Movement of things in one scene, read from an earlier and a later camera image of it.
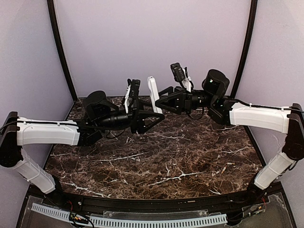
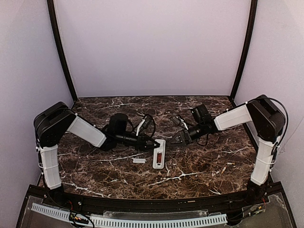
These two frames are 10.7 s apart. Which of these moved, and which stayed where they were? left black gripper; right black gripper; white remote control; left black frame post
Moved: right black gripper; white remote control; left black gripper
Stayed: left black frame post
